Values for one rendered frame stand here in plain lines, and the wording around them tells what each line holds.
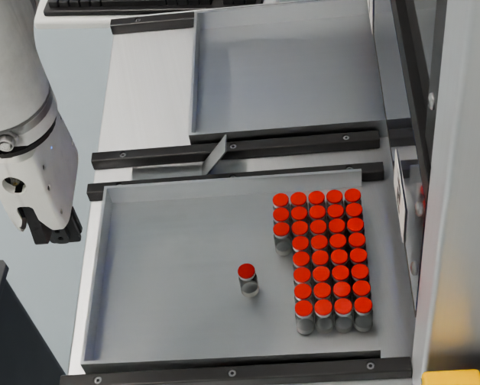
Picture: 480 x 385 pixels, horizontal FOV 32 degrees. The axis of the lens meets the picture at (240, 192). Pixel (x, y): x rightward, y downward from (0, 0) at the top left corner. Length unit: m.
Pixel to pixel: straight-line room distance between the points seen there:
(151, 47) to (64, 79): 1.35
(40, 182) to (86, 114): 1.82
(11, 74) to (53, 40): 2.17
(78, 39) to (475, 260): 2.24
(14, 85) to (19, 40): 0.04
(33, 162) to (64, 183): 0.07
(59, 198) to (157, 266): 0.33
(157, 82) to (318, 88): 0.25
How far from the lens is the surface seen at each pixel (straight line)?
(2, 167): 0.73
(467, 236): 0.67
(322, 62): 1.28
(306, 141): 1.15
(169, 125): 1.23
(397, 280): 1.04
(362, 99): 1.23
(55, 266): 2.23
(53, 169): 0.76
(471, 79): 0.54
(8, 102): 0.69
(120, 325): 1.05
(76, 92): 2.63
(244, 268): 1.00
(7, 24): 0.66
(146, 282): 1.07
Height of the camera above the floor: 1.76
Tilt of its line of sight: 51 degrees down
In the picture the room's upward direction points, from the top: 11 degrees counter-clockwise
